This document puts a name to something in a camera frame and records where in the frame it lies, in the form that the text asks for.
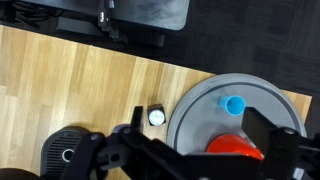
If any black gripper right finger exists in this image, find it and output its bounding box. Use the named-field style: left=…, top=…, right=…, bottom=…
left=241, top=106, right=278, bottom=158

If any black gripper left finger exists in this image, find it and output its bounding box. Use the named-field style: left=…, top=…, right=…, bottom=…
left=130, top=105, right=145, bottom=130

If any blue plastic cup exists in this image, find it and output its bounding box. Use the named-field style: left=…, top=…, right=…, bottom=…
left=217, top=95, right=247, bottom=117

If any grey round tray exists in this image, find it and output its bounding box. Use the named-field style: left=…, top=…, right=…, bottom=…
left=166, top=72, right=308, bottom=158

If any black coffee machine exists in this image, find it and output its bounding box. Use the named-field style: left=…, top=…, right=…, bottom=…
left=39, top=127, right=103, bottom=178

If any black equipment cart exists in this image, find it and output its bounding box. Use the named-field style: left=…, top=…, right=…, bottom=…
left=0, top=0, right=191, bottom=48

